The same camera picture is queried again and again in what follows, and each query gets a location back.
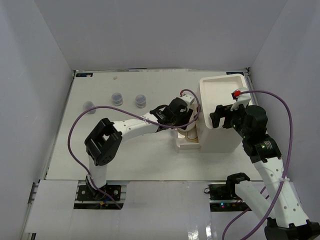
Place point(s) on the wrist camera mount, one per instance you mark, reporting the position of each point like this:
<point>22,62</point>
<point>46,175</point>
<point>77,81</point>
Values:
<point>241,97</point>
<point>188,99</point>

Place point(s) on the white bottom drawer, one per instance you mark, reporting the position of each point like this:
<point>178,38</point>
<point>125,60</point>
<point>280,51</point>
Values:
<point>186,141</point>

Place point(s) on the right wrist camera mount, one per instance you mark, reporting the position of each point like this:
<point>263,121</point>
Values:
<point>241,97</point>

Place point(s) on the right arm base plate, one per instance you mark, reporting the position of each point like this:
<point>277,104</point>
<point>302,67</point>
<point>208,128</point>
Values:
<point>221,199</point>

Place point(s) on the paperclip jar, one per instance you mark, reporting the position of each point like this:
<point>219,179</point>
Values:
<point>88,107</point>
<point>141,101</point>
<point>117,99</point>

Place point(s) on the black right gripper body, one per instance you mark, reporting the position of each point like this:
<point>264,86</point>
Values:
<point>233,119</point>

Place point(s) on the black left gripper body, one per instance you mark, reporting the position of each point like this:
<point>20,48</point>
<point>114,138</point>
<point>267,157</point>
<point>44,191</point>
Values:
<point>183,119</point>

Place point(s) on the dark label sticker left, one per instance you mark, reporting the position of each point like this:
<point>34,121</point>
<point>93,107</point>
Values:
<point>84,75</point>

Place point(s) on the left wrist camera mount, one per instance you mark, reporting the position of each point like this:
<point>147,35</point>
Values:
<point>188,99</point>

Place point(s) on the white drawer cabinet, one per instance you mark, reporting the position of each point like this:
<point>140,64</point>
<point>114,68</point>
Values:
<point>214,132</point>

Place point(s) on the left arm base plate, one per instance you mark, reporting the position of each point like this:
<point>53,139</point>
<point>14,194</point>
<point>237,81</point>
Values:
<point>88,193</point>

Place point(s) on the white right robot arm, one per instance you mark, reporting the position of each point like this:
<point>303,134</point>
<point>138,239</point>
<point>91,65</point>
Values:
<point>282,215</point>

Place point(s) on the white tape roll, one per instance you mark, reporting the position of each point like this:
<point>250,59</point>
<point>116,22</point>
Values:
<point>192,121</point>

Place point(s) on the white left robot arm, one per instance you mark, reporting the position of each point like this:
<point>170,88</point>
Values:
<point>104,140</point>

